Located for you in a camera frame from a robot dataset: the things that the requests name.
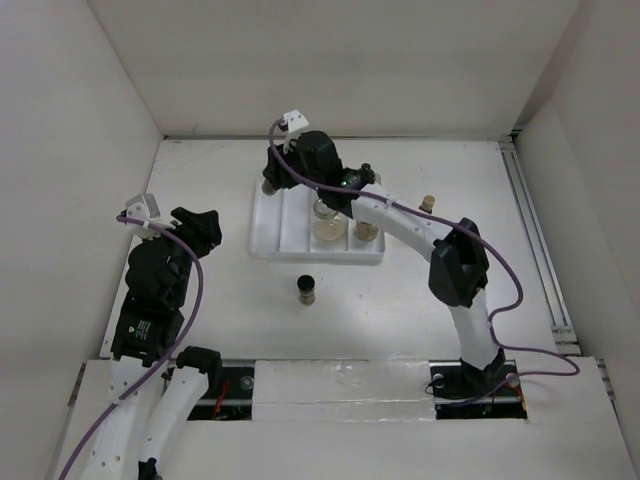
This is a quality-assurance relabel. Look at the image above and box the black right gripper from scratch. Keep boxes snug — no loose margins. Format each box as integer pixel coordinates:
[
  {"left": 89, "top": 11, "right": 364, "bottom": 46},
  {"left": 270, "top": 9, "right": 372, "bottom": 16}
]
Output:
[{"left": 262, "top": 140, "right": 323, "bottom": 193}]

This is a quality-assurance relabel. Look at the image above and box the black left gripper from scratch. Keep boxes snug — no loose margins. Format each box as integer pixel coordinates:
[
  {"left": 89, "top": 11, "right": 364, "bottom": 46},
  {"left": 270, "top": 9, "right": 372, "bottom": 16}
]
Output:
[{"left": 143, "top": 206, "right": 221, "bottom": 305}]

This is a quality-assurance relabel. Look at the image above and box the small black-lid spice jar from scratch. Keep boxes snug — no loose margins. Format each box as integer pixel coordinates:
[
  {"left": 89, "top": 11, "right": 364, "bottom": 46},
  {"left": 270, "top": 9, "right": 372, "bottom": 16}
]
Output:
[{"left": 261, "top": 179, "right": 276, "bottom": 196}]

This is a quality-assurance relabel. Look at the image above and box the round glass jar silver lid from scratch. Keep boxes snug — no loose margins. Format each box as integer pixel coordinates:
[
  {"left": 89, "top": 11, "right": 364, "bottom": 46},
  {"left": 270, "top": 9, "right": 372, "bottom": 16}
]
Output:
[{"left": 312, "top": 198, "right": 337, "bottom": 220}]

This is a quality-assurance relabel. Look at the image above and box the black-cap bottle white powder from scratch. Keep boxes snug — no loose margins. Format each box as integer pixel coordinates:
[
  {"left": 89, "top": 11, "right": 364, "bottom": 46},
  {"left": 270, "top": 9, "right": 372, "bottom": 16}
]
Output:
[{"left": 360, "top": 163, "right": 378, "bottom": 184}]

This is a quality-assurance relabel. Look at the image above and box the black-cap bottle tan powder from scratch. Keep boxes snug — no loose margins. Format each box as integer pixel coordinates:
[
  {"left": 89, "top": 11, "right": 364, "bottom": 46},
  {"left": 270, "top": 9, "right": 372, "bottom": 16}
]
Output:
[{"left": 354, "top": 220, "right": 379, "bottom": 242}]

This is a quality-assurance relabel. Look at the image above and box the small brown spice jar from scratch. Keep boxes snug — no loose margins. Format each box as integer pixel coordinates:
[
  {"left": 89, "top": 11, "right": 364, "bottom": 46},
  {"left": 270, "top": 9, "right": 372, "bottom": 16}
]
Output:
[{"left": 296, "top": 274, "right": 316, "bottom": 305}]

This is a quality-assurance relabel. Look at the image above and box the yellow bottle beige cap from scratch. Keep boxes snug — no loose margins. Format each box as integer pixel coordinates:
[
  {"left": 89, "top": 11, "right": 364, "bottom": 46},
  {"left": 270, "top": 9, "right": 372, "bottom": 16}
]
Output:
[{"left": 419, "top": 195, "right": 436, "bottom": 214}]

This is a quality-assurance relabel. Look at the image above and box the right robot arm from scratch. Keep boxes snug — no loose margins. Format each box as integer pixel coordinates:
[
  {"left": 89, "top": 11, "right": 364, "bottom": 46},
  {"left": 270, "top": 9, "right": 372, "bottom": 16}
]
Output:
[{"left": 263, "top": 131, "right": 505, "bottom": 403}]

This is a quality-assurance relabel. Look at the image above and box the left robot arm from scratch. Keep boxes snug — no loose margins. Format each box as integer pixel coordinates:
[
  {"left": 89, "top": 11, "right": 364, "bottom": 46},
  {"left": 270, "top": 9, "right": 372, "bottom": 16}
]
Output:
[{"left": 80, "top": 203, "right": 223, "bottom": 479}]

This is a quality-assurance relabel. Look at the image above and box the white divided organizer tray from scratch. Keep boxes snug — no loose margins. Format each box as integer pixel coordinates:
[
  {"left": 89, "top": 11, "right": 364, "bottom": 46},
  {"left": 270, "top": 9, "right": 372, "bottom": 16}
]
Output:
[{"left": 249, "top": 179, "right": 386, "bottom": 265}]

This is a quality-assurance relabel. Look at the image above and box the white foam front block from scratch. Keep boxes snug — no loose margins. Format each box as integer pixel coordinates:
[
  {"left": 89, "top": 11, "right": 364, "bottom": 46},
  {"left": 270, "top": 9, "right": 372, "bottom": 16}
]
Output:
[{"left": 252, "top": 359, "right": 436, "bottom": 423}]

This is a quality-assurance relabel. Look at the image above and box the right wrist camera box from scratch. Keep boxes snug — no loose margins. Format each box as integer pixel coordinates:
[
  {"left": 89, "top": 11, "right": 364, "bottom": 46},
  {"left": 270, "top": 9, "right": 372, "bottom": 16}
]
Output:
[{"left": 278, "top": 110, "right": 310, "bottom": 135}]

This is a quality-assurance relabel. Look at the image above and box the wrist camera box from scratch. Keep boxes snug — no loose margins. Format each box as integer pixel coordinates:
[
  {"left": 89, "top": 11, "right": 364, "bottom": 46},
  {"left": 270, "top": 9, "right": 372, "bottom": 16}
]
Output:
[
  {"left": 122, "top": 193, "right": 161, "bottom": 239},
  {"left": 278, "top": 110, "right": 310, "bottom": 135}
]

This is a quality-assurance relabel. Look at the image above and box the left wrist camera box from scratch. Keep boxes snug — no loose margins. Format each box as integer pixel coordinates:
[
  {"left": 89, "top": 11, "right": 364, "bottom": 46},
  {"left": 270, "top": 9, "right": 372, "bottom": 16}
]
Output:
[{"left": 122, "top": 193, "right": 161, "bottom": 239}]

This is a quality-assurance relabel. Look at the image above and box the aluminium rail right side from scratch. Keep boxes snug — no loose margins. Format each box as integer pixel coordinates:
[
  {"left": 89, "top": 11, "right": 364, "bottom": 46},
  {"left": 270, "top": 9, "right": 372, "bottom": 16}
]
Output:
[{"left": 498, "top": 135, "right": 583, "bottom": 357}]

